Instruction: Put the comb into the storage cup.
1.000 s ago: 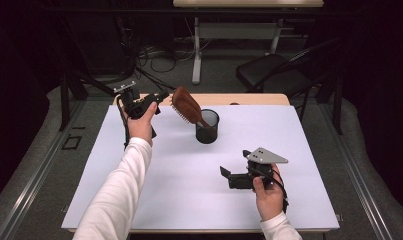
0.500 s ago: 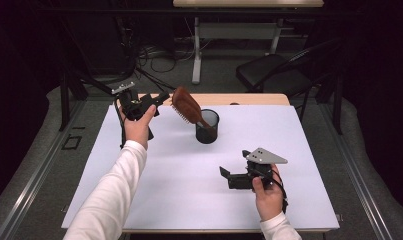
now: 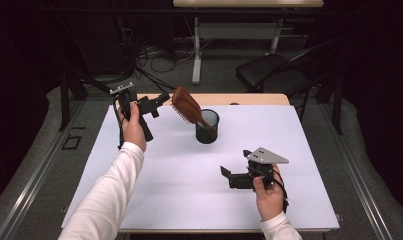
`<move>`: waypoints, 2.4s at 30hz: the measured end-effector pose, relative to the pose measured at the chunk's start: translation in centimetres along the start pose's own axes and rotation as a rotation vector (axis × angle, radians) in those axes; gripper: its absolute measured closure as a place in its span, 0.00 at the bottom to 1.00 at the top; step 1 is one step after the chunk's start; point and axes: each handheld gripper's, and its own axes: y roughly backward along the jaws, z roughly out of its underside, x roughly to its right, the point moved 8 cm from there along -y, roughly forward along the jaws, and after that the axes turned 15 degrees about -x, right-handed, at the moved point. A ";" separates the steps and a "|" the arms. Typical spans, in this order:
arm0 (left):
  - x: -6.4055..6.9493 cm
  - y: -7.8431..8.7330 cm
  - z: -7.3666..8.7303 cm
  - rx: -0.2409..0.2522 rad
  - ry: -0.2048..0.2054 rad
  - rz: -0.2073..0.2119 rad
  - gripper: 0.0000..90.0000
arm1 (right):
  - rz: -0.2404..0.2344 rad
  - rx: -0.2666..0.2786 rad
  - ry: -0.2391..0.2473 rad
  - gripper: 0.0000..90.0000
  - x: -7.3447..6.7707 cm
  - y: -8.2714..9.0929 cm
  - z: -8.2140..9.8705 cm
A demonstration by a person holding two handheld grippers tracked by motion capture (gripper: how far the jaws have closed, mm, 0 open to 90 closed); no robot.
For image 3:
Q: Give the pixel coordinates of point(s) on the person's left hand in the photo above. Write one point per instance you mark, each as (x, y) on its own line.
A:
(134, 131)

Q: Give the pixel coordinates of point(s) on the person's right hand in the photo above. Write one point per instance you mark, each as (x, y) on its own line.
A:
(270, 200)

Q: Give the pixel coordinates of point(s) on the grey metal floor rail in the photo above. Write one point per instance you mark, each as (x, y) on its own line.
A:
(32, 180)
(359, 186)

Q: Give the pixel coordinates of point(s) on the black folding chair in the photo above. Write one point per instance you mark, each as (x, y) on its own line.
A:
(272, 71)

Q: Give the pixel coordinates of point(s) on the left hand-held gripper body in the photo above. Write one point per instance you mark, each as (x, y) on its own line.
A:
(147, 104)

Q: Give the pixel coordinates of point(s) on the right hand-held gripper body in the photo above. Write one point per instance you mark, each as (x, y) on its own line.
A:
(265, 156)

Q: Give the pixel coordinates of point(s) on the white table sheet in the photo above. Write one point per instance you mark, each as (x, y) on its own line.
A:
(189, 186)

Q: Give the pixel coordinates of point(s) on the black metal stand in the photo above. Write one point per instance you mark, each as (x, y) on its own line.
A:
(65, 100)

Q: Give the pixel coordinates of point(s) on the white-legged wooden desk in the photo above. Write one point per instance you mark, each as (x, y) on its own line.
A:
(235, 31)

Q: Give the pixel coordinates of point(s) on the brown wooden hairbrush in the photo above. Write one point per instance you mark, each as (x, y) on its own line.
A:
(187, 106)

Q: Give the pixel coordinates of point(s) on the black mesh cup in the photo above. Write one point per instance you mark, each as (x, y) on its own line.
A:
(207, 135)

